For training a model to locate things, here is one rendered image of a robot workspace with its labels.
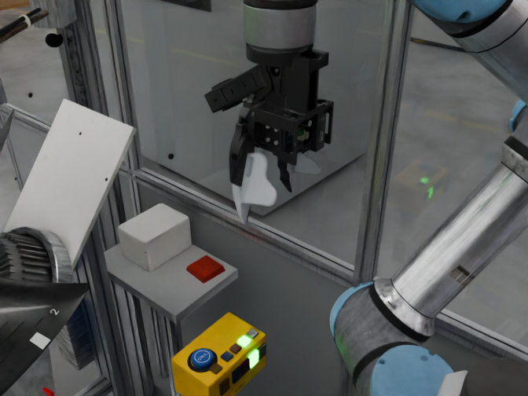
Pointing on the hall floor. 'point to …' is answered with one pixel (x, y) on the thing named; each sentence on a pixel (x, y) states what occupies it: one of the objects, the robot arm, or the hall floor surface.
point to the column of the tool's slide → (131, 328)
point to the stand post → (101, 315)
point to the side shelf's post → (171, 332)
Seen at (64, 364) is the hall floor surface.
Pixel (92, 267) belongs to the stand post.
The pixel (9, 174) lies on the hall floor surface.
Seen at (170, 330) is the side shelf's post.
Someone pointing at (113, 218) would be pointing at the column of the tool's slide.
